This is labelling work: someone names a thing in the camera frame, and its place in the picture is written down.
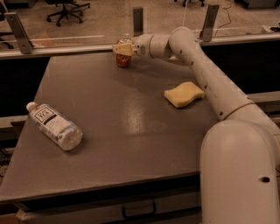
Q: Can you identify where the yellow sponge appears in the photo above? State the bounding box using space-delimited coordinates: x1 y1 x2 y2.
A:
164 81 205 109

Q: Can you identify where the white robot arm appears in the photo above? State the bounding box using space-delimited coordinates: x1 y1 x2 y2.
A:
113 27 280 224

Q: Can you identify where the clear plastic water bottle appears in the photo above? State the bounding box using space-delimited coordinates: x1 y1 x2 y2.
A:
26 101 83 151

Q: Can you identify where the metal rail behind table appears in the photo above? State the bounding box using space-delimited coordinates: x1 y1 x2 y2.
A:
0 32 280 60

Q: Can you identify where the right metal bracket post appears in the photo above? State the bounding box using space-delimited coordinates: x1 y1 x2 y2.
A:
199 4 220 42

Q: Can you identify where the grey drawer with black handle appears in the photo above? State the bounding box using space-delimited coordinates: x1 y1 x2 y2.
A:
17 192 202 224

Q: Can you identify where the middle metal bracket post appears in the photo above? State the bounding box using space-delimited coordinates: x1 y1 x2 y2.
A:
133 7 144 36

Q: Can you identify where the black office chair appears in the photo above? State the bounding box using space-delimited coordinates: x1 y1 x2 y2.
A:
45 0 91 27

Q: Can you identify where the metal bracket post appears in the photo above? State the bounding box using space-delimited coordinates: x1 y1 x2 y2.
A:
199 4 220 42
5 12 33 54
133 7 144 36

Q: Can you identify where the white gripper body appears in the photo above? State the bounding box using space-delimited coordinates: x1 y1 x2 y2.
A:
133 34 153 59

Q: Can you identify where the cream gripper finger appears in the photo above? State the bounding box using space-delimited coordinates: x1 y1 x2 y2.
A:
112 43 134 56

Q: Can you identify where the red coke can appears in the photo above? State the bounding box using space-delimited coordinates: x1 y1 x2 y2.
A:
116 38 131 67

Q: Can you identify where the left metal bracket post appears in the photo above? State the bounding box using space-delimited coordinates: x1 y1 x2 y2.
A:
5 12 33 54

